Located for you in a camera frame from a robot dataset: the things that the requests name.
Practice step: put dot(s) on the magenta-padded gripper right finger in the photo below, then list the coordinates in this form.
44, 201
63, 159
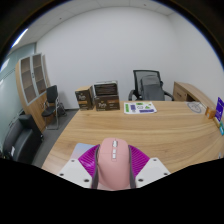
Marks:
140, 162

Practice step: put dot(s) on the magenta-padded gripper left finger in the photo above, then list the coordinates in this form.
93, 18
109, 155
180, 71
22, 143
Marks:
87, 163

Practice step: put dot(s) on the pink computer mouse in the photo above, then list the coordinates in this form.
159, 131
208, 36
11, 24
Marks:
114, 170

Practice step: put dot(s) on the leaflet with green blue print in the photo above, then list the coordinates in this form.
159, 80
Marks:
140, 107

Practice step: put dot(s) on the small brown cardboard box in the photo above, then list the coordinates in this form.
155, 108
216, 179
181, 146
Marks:
84, 98

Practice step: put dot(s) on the black leather sofa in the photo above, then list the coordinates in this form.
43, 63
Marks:
21, 140

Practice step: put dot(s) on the black visitor chair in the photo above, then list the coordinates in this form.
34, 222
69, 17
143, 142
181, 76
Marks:
51, 100

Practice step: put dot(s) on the black mesh office chair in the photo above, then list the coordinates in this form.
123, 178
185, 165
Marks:
150, 87

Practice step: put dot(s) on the black cardboard box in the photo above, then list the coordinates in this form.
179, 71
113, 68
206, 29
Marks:
106, 88

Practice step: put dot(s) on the orange cardboard box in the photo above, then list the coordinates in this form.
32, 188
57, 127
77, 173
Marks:
210, 112

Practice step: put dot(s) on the wooden side desk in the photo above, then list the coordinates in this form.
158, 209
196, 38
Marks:
193, 93

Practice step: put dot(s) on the wooden shelf cabinet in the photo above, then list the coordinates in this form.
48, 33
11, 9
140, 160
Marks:
31, 90

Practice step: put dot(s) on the purple packet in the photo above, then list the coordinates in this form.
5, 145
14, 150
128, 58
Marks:
220, 109

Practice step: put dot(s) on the ceiling light strip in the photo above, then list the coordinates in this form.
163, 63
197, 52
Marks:
20, 37

